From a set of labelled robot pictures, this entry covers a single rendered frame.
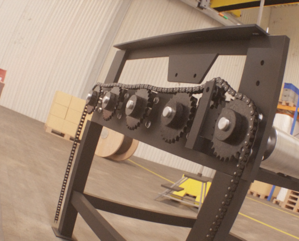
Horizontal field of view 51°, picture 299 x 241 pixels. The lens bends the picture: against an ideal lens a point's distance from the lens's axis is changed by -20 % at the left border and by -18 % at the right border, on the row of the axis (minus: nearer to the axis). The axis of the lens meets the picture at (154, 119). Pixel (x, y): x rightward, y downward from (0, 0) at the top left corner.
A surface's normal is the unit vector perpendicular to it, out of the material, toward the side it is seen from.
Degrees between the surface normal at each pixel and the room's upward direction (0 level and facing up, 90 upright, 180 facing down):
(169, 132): 90
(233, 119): 90
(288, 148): 82
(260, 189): 90
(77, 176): 90
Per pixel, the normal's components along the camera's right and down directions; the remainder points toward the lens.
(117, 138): -0.53, -0.22
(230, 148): -0.84, -0.32
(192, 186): -0.15, -0.10
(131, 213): 0.44, 0.11
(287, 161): 0.20, 0.58
